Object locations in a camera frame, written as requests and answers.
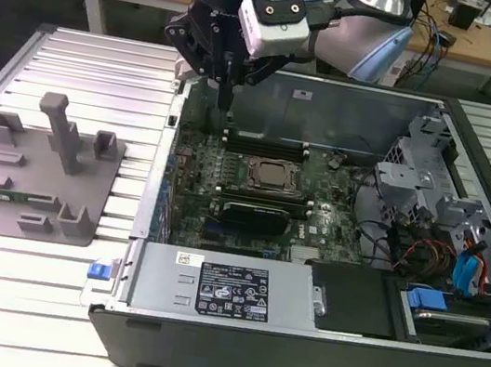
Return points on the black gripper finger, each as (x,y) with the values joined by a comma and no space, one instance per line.
(264,71)
(178,33)

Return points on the green RAM stick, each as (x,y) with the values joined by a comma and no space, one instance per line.
(3,196)

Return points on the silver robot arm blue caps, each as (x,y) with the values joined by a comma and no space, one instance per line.
(344,44)

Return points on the RAM slot with white clips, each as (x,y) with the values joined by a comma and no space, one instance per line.
(267,137)
(267,196)
(309,213)
(265,147)

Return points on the RAM slot with black clips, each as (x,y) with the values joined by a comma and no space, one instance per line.
(267,193)
(265,153)
(266,142)

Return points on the silver CPU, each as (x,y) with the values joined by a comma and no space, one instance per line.
(274,174)

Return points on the CPU socket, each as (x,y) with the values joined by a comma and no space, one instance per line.
(249,183)

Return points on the round coin battery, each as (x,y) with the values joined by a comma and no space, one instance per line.
(334,162)

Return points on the black graphics card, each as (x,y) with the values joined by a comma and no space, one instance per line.
(254,218)

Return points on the green motherboard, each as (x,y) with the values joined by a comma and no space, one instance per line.
(189,212)

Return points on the black computer tower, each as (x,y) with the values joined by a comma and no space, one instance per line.
(417,0)

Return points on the grey metal drive cage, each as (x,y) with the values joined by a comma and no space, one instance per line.
(405,175)

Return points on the small black adapter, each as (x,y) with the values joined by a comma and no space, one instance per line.
(448,39)

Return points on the silver chipset heat sink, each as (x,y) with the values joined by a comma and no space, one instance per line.
(306,255)

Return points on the grey parts rack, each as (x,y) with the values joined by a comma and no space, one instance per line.
(38,179)

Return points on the small black box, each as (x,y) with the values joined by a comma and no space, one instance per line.
(464,15)

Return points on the grey power supply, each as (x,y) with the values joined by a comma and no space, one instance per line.
(163,283)

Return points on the black plastic drive cover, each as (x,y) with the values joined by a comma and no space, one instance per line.
(348,299)

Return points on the blue case latch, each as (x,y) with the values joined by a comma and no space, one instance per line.
(99,272)

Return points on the hard disk in blue carrier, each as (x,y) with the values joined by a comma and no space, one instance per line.
(425,299)

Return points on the black open PC case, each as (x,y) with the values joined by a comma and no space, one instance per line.
(290,365)

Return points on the white wrist camera black mount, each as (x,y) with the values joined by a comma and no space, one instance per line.
(274,37)

